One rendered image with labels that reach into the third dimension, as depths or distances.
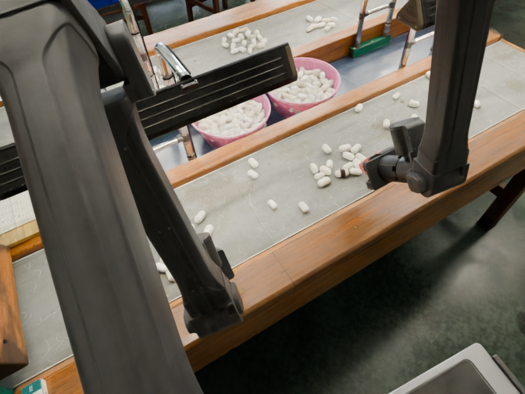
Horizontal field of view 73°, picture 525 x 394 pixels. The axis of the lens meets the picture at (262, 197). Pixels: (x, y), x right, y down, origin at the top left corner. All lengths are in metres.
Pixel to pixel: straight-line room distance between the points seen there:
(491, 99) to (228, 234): 0.96
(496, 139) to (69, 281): 1.15
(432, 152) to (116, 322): 0.54
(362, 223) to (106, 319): 0.76
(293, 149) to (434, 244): 1.01
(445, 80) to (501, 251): 1.50
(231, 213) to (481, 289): 1.24
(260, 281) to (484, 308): 1.20
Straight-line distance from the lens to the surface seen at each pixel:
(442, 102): 0.58
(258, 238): 0.90
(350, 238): 0.88
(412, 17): 1.03
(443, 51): 0.55
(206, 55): 1.52
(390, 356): 1.61
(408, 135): 0.70
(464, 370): 0.53
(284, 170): 1.02
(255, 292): 0.81
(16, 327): 0.90
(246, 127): 1.17
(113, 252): 0.22
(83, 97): 0.26
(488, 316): 1.81
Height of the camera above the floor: 1.51
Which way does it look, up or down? 53 degrees down
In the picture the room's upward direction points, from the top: 4 degrees counter-clockwise
